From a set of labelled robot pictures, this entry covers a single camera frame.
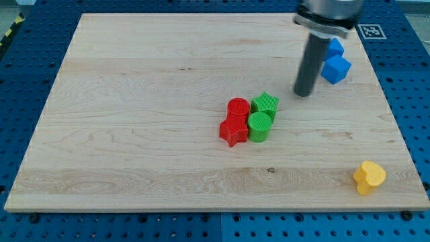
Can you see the light wooden board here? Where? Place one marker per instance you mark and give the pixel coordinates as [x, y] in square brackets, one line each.
[131, 123]

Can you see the green star block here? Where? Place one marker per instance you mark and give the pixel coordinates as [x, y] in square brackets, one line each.
[265, 103]

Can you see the red cylinder block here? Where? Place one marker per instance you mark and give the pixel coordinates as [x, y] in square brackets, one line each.
[238, 110]

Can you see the red star block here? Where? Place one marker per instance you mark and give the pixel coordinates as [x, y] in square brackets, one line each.
[234, 130]

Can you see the yellow black hazard tape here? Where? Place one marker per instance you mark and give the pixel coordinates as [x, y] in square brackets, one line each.
[12, 31]

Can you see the green cylinder block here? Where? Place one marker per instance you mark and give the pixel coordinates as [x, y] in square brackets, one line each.
[259, 125]

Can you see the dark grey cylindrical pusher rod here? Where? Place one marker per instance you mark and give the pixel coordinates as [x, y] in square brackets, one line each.
[311, 62]

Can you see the blue block behind rod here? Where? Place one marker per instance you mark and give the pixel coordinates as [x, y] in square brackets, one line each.
[334, 48]

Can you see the blue cube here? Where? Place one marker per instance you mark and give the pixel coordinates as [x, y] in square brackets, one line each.
[335, 69]

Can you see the white fiducial marker tag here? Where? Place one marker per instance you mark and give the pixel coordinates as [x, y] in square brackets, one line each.
[371, 31]

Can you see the yellow heart block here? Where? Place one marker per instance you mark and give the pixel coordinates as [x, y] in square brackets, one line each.
[368, 177]

